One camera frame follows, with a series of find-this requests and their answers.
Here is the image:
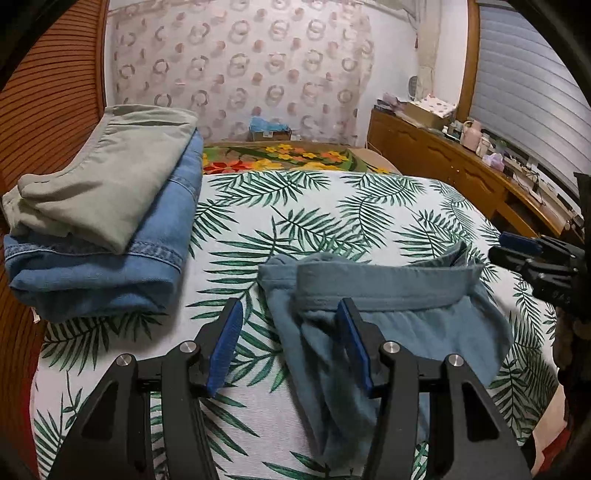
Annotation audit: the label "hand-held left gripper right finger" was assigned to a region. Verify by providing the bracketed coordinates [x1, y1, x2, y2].
[335, 298, 532, 480]

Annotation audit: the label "wooden louvered wardrobe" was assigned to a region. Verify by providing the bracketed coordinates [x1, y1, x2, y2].
[0, 0, 109, 462]

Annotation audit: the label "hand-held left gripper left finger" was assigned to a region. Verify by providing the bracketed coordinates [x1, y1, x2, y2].
[48, 298, 244, 480]

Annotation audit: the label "floral blanket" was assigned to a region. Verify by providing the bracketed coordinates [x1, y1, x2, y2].
[202, 142, 402, 175]

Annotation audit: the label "folded blue denim jeans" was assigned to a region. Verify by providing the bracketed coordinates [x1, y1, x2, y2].
[4, 129, 205, 324]

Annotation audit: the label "leaf print bed sheet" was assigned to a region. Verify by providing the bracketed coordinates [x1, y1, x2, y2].
[30, 170, 561, 480]

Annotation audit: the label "wooden side cabinet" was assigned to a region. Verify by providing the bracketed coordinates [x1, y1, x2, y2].
[367, 107, 583, 250]

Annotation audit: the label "folded grey pants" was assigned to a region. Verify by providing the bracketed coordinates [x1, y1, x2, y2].
[2, 104, 199, 254]

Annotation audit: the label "cardboard box with blue cloth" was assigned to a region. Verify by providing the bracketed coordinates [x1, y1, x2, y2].
[249, 116, 293, 142]

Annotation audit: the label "circle pattern sheer curtain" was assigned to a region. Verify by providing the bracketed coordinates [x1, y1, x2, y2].
[105, 0, 375, 144]

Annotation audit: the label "blue-grey shorts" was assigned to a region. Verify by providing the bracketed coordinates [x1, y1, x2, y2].
[257, 240, 514, 469]

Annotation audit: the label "grey window blind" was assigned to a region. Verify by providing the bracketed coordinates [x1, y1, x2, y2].
[471, 0, 591, 199]

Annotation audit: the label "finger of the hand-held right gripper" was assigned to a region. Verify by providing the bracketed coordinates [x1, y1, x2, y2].
[500, 232, 555, 259]
[488, 247, 550, 289]

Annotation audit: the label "beige drape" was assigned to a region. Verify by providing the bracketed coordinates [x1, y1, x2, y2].
[416, 0, 439, 93]

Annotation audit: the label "person's right forearm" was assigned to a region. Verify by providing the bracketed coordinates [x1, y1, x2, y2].
[554, 309, 591, 374]

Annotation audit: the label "white dotted box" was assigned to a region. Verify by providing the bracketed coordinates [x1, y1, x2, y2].
[406, 95, 458, 130]

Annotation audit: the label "pink thermos jug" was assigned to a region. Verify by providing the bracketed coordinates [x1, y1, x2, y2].
[463, 119, 482, 152]

